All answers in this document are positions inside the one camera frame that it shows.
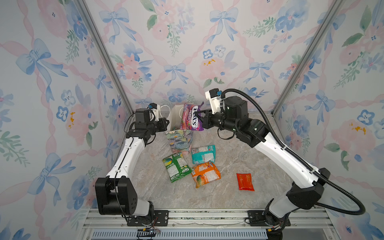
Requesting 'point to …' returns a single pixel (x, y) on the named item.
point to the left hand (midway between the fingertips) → (169, 119)
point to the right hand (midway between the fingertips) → (195, 112)
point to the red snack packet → (245, 181)
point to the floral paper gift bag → (179, 140)
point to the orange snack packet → (204, 173)
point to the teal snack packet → (203, 154)
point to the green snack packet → (176, 167)
